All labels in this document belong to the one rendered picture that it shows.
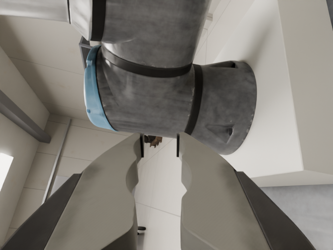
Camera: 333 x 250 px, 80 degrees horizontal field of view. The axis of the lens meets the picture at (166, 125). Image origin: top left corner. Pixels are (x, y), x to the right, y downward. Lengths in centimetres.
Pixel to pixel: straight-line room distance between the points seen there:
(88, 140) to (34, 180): 213
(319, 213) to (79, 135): 810
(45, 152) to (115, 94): 806
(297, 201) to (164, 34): 32
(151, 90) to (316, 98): 22
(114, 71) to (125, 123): 9
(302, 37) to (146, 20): 23
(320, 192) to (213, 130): 18
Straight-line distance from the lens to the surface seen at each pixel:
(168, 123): 34
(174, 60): 29
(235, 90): 35
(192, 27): 29
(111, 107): 33
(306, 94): 32
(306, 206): 39
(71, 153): 817
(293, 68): 33
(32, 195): 827
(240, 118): 34
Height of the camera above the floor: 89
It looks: 12 degrees down
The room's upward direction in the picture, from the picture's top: 78 degrees counter-clockwise
